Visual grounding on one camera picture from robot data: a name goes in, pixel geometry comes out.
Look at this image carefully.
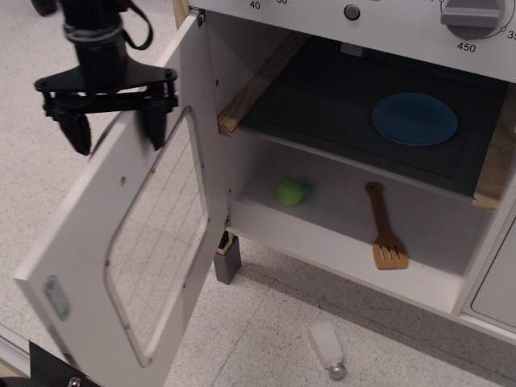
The wooden slotted spatula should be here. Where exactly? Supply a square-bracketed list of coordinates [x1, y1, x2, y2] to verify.
[365, 181, 409, 270]

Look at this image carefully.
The black tape piece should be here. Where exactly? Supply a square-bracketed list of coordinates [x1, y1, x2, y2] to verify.
[218, 231, 231, 251]

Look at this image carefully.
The wooden corner post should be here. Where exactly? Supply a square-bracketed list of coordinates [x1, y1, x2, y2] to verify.
[173, 0, 237, 256]

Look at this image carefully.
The grey temperature knob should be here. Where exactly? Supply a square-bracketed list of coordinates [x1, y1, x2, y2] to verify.
[440, 0, 506, 40]

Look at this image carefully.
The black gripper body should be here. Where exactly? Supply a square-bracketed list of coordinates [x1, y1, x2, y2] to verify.
[35, 40, 178, 119]

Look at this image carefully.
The dark round push button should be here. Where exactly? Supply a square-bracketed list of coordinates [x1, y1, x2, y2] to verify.
[343, 4, 360, 21]

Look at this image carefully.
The black caster wheel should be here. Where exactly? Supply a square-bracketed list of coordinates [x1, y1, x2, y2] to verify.
[31, 0, 59, 17]

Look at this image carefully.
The white oven door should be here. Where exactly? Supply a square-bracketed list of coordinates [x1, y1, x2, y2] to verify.
[15, 10, 227, 386]

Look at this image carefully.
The black cable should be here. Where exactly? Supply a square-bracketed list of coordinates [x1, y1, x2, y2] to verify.
[120, 0, 154, 51]

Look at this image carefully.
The grey post foot cap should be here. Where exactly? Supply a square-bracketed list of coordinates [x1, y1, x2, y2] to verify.
[214, 236, 242, 285]

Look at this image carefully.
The dark oven tray shelf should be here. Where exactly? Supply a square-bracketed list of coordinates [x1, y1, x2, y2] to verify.
[240, 37, 509, 197]

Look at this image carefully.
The blue plate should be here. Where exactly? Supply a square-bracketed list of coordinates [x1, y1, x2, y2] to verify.
[372, 93, 459, 147]

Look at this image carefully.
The white toy oven cabinet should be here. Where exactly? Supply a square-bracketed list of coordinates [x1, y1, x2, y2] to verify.
[188, 1, 515, 343]

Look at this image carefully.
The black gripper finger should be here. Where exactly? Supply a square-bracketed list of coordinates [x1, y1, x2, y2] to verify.
[58, 113, 91, 156]
[141, 107, 167, 151]

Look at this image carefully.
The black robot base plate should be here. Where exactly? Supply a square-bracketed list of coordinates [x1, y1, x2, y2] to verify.
[29, 342, 99, 387]

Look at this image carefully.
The white cabinet door right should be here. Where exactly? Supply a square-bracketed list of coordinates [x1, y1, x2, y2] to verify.
[471, 221, 515, 331]

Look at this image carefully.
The white salt shaker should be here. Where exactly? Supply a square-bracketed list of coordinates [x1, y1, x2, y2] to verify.
[308, 321, 347, 381]

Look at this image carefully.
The aluminium frame rail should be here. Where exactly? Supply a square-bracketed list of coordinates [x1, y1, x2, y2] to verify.
[1, 324, 31, 377]

